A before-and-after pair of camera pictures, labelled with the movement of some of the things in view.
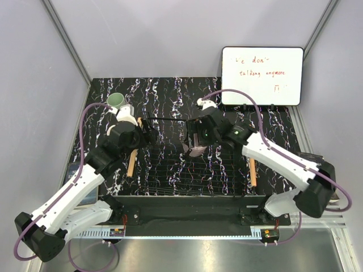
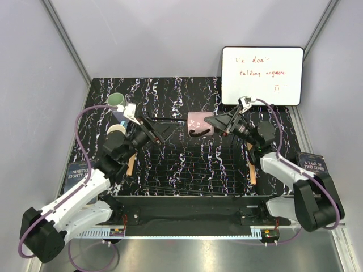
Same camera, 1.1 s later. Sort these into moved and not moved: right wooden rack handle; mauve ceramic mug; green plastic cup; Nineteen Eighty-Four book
Moved: mauve ceramic mug
Not moved: green plastic cup; right wooden rack handle; Nineteen Eighty-Four book
